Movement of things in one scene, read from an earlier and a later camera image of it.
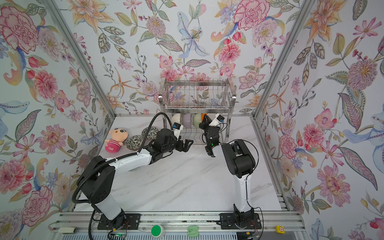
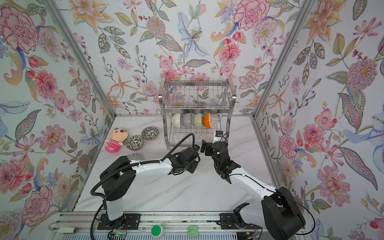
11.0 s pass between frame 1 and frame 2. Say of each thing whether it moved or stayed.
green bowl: stayed
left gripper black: moved
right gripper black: moved
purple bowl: stayed
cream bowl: stayed
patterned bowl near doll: stayed
